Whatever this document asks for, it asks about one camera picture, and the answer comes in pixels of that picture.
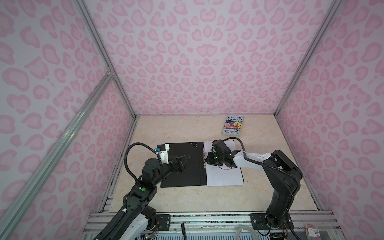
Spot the colourful treehouse book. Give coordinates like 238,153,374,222
222,115,244,136

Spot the aluminium frame corner post right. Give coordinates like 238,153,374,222
274,0,344,118

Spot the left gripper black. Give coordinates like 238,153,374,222
152,153,188,188

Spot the printed sheet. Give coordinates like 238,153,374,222
204,140,244,187

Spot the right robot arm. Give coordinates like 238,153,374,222
205,137,303,229

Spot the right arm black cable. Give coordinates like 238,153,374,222
223,137,301,196

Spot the blue and black file folder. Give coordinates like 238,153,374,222
161,142,207,188

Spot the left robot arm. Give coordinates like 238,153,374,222
94,155,190,240

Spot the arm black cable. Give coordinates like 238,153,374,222
124,142,158,182
223,137,301,196

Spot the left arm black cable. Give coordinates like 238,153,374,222
124,142,158,182

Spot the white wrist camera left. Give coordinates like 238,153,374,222
155,144,170,164

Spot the aluminium frame corner post left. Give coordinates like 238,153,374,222
73,0,137,118

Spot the aluminium frame corner post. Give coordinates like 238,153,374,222
73,0,137,118
274,0,344,118

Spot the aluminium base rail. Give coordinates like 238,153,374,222
82,211,344,240

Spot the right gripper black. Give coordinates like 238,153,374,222
203,151,225,166

